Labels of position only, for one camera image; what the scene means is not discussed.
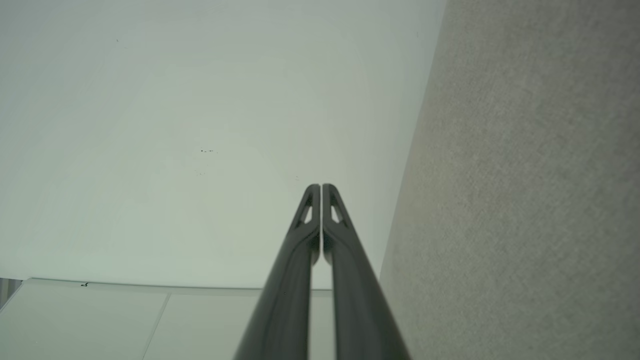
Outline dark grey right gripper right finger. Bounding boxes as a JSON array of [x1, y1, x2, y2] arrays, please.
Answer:
[[322, 183, 412, 360]]

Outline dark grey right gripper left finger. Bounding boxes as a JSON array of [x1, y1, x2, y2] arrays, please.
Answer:
[[232, 183, 321, 360]]

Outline grey fabric sofa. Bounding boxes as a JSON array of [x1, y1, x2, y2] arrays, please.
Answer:
[[378, 0, 640, 360]]

